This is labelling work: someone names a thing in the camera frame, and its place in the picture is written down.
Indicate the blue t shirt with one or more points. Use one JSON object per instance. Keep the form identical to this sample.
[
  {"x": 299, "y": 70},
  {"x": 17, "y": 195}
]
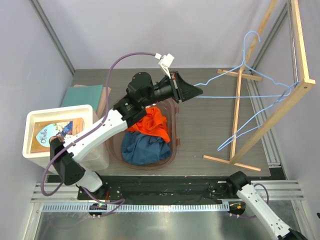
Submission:
[{"x": 139, "y": 149}]

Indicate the pink transparent plastic bin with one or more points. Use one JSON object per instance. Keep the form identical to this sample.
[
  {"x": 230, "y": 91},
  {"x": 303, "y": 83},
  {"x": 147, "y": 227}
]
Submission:
[{"x": 168, "y": 108}]

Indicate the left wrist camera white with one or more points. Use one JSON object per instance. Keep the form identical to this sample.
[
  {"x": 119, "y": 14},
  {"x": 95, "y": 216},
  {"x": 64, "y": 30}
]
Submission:
[{"x": 164, "y": 62}]

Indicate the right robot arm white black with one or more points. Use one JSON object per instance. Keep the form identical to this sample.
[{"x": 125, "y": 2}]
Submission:
[{"x": 239, "y": 185}]

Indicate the teal book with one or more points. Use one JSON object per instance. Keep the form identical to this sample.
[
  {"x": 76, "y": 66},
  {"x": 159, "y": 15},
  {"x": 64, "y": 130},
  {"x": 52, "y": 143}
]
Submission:
[{"x": 70, "y": 97}]

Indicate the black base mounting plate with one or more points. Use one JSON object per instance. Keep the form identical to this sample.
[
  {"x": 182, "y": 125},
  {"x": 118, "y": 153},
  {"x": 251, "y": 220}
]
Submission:
[{"x": 167, "y": 190}]

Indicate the orange t shirt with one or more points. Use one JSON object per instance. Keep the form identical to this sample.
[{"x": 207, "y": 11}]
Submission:
[{"x": 154, "y": 123}]

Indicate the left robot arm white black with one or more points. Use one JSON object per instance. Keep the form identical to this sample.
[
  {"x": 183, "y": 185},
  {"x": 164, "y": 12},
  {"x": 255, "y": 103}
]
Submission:
[{"x": 141, "y": 92}]

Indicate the white drawer box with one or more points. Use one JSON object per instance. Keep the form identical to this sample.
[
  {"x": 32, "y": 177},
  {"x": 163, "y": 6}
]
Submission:
[{"x": 42, "y": 159}]

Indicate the wooden clothes rack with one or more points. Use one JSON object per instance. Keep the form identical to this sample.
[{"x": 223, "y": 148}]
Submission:
[{"x": 287, "y": 100}]

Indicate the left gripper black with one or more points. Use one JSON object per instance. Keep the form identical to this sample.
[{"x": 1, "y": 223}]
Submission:
[{"x": 182, "y": 90}]

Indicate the Othello book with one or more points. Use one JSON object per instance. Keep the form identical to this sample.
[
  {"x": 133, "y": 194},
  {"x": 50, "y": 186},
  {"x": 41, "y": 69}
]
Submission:
[{"x": 46, "y": 131}]

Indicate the white slotted cable duct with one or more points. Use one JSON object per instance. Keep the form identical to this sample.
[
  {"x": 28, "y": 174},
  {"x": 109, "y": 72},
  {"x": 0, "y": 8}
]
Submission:
[{"x": 87, "y": 207}]

